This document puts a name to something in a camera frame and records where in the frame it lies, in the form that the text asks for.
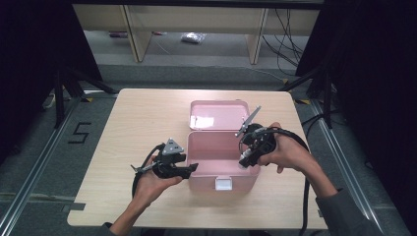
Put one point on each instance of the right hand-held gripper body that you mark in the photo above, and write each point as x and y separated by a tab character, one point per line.
262	141

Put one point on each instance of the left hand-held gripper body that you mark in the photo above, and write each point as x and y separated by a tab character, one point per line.
172	147

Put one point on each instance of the person's right hand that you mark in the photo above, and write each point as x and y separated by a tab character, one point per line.
291	152

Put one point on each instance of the person's left hand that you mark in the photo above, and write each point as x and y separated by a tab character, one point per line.
147	185

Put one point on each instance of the yellow black floor tape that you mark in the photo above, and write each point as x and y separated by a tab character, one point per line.
303	101
87	99

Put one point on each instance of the black metal stand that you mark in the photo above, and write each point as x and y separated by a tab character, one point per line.
59	98
327	98

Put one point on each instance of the clear plastic bag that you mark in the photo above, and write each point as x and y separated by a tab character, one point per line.
193	37

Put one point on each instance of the light wooden desk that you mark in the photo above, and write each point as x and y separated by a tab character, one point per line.
196	18

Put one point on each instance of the black curtain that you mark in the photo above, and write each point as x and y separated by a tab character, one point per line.
26	49
377	65

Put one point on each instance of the aluminium floor rail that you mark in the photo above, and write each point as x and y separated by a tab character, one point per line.
347	177
36	167

